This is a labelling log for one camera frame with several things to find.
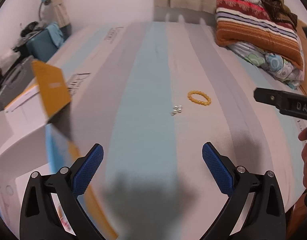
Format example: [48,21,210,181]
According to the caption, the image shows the yellow bead bracelet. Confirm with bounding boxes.
[187,90,212,106]

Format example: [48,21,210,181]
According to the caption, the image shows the white pearl earrings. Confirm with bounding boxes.
[170,105,183,116]

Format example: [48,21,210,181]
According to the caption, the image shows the floral folded quilt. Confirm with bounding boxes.
[228,42,305,89]

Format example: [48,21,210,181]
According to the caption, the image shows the striped orange pillow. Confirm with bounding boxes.
[216,0,304,70]

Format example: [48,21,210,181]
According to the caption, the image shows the white cardboard box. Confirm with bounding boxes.
[0,59,119,240]

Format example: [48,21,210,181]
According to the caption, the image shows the brown blanket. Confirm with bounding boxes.
[260,0,298,29]

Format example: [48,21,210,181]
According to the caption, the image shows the striped bed sheet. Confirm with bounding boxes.
[46,22,306,239]

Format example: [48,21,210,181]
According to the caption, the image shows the grey suitcase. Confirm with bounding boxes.
[0,56,34,111]

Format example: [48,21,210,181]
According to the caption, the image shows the teal suitcase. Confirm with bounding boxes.
[25,29,58,62]

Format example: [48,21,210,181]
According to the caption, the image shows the light blue cloth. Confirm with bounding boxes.
[46,22,64,48]

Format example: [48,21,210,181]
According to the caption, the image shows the blue desk lamp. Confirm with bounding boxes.
[38,0,51,21]

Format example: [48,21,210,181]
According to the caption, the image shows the wooden bed frame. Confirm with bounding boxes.
[297,19,307,96]

